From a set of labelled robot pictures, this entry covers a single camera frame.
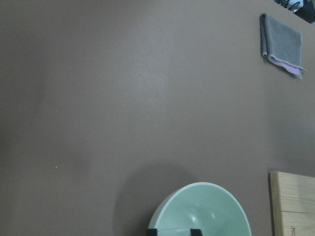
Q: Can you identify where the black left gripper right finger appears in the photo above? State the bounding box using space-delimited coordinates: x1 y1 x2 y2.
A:
190 229 201 236

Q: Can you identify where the grey folded cloth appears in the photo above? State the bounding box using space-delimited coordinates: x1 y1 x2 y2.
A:
259 13 305 79

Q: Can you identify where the green ceramic bowl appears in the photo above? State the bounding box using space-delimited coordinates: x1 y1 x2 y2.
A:
148 182 252 236

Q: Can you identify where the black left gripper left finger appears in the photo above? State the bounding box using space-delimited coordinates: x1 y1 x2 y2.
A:
147 229 158 236

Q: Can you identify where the bamboo cutting board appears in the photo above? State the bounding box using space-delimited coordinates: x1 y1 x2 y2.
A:
269 171 315 236

